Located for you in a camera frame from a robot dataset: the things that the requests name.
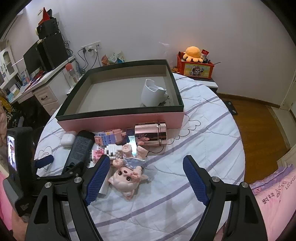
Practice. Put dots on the black speaker box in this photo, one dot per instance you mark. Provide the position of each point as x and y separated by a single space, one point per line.
47 28

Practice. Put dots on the white desk with drawers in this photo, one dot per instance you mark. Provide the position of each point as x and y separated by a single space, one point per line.
51 90

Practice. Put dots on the orange lid water bottle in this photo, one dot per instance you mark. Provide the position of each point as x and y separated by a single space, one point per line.
72 73

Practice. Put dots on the black remote control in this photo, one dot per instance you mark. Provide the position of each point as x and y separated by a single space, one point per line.
81 148

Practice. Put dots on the blue gold small box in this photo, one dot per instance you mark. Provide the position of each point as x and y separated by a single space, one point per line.
131 140

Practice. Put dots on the snack bags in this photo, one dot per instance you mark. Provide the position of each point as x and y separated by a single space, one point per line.
113 59

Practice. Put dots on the rose gold metallic jar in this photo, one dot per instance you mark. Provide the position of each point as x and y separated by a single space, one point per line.
151 134

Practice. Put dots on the white glass door cabinet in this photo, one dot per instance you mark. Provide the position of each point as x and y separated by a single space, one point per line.
8 67

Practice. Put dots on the striped white tablecloth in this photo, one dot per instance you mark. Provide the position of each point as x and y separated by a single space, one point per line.
166 208

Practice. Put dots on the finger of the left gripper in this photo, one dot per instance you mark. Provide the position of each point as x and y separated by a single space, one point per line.
69 172
43 161

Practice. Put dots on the pink black storage box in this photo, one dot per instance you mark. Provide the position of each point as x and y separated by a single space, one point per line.
109 97

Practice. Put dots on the pink pig doll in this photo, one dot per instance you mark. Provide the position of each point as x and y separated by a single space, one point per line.
129 170

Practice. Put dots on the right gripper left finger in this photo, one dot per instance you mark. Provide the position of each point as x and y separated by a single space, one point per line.
49 221

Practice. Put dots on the black low shelf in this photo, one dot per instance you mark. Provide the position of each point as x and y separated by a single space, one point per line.
211 84

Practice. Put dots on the person's hand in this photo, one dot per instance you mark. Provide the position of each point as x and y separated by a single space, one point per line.
19 227

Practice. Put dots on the orange octopus plush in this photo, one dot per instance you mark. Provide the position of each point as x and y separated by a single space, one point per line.
193 54

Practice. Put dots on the black computer tower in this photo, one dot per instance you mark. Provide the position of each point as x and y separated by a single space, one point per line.
52 52

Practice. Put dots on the pink bedding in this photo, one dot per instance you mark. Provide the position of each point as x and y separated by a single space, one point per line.
275 196

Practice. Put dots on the red cartoon storage crate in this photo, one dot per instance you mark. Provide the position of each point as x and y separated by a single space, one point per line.
192 69

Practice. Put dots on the white pink brick toy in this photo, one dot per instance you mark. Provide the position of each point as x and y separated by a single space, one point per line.
113 151

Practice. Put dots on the white earbuds case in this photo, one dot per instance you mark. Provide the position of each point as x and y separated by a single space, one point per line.
68 139

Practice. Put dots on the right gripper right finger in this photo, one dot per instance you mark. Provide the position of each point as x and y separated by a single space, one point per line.
244 222

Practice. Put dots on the black computer monitor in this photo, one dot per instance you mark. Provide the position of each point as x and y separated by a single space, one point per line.
32 60

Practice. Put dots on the pink purple brick toy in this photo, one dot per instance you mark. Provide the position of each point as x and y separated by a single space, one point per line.
110 137

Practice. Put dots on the wall power outlet strip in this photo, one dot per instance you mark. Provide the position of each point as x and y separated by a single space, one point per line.
93 47

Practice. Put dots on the clear plastic bag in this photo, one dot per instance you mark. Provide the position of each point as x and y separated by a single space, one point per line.
166 51

